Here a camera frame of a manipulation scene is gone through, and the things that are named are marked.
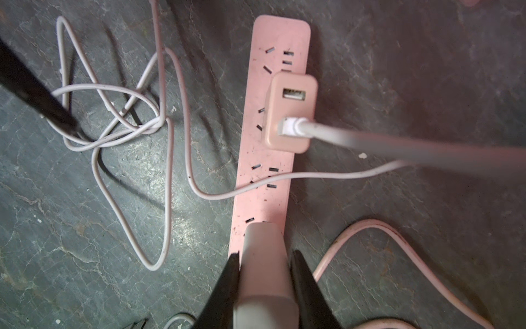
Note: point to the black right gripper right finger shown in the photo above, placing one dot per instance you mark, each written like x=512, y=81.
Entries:
x=313, y=309

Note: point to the small white charger block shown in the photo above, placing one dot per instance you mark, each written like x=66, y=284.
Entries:
x=266, y=298

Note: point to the pink usb wall adapter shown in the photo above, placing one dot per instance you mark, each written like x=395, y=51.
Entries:
x=290, y=95

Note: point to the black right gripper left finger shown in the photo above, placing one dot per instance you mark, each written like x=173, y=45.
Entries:
x=219, y=309

